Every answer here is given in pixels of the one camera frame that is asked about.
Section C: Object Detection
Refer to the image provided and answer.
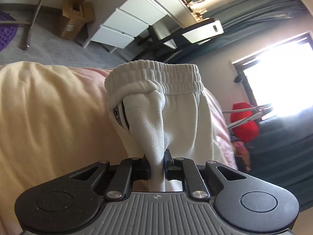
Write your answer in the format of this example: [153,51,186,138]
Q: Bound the dark teal right curtain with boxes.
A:
[246,108,313,211]

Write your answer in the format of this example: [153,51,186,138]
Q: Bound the red fabric on rack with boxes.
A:
[230,102,260,143]

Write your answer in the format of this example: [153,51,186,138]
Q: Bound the pink and cream bed duvet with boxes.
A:
[0,61,238,235]

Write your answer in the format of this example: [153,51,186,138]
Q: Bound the white drying rack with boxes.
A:
[223,104,274,130]

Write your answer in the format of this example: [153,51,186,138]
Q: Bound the bright window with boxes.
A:
[232,32,312,120]

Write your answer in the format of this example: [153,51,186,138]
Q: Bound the black chair with white seat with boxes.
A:
[132,18,224,61]

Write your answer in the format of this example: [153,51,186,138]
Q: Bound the purple textured mat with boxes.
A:
[0,11,17,51]

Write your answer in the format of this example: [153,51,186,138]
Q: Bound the brown cardboard box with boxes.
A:
[59,0,94,40]

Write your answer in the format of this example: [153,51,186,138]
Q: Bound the teal left curtain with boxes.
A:
[169,0,310,64]

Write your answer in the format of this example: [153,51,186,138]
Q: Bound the white drawer dresser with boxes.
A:
[82,0,196,49]

